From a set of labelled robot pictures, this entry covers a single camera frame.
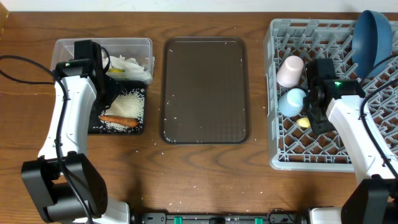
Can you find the dark blue plate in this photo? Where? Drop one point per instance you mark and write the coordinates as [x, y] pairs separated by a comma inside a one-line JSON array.
[[372, 42]]

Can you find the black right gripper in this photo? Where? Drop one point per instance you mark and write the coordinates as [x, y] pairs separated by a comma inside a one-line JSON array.
[[318, 126]]

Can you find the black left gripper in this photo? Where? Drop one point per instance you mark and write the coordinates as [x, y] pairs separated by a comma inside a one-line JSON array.
[[109, 81]]

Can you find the pile of rice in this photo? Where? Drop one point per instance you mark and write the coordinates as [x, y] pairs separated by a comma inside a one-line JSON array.
[[129, 104]]

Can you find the cream plastic spoon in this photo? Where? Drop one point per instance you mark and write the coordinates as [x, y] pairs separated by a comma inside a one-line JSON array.
[[303, 122]]

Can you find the light blue cup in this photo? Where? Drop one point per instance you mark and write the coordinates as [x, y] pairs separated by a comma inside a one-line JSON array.
[[291, 103]]

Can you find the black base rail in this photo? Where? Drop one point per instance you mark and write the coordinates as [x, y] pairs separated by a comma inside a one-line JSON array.
[[275, 216]]

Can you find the clear plastic bin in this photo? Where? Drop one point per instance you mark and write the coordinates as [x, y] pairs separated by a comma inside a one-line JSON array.
[[133, 50]]

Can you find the crumpled white paper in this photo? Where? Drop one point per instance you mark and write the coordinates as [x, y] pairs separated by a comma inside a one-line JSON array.
[[130, 65]]

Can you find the yellow snack wrapper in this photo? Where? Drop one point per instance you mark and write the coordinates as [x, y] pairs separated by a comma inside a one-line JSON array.
[[116, 70]]

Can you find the dark brown serving tray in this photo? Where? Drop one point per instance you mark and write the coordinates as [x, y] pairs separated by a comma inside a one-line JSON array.
[[205, 93]]

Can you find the grey dishwasher rack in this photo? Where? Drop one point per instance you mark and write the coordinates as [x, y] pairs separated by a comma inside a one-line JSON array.
[[291, 147]]

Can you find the black square bin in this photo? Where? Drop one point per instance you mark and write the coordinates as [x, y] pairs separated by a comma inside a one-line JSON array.
[[94, 124]]

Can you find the pink cup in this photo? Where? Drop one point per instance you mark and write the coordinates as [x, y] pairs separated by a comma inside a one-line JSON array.
[[290, 71]]

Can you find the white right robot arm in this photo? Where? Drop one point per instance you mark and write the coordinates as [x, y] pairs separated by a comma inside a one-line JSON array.
[[345, 105]]

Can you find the orange carrot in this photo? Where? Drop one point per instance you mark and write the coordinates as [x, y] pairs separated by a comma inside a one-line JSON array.
[[128, 122]]

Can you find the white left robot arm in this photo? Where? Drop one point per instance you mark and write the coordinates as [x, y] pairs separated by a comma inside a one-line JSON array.
[[62, 183]]

